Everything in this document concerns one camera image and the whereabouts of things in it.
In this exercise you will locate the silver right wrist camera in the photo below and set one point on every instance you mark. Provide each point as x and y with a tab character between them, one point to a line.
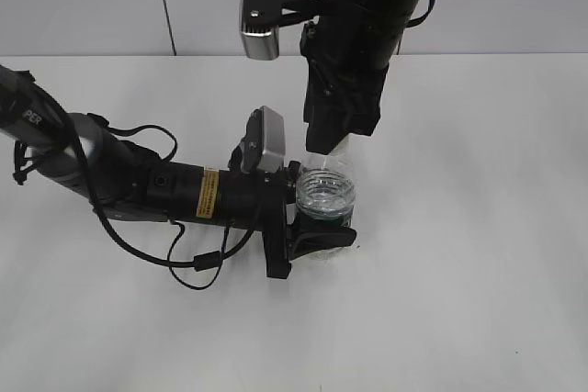
261	20

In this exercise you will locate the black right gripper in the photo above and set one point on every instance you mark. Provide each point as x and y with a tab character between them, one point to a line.
348	62

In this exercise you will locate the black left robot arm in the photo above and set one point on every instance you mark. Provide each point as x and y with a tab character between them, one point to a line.
124	181

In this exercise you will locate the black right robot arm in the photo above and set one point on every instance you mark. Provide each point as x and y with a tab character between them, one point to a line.
397	14

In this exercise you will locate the clear Cestbon water bottle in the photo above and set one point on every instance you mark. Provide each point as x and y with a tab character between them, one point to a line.
325	189

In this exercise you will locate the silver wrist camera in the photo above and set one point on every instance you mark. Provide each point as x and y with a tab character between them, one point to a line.
261	20
263	145

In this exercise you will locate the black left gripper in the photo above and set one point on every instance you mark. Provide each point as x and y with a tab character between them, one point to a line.
308	235

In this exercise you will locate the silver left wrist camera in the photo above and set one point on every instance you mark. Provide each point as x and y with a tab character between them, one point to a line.
263	145

